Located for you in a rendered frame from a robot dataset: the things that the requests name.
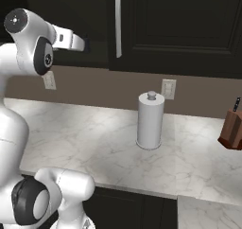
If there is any white paper towel roll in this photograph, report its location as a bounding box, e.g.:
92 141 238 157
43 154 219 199
135 90 165 151

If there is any silver cabinet door handle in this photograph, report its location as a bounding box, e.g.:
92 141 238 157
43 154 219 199
114 0 123 59

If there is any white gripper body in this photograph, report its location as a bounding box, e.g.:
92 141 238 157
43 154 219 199
70 31 87 52

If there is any dark cabinet door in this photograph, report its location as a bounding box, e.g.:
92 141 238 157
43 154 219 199
105 0 242 80

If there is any brown wooden knife block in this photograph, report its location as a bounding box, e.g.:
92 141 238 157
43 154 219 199
217 109 242 151

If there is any black knife handle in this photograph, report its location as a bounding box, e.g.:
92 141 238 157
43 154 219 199
233 97 242 113

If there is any white wall outlet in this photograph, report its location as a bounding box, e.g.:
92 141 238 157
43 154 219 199
161 78 177 100
41 70 58 91

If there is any dark wall cabinet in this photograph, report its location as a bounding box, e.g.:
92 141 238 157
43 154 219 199
0 0 110 69

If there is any dark base cabinet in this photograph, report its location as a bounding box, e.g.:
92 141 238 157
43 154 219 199
20 173 179 229

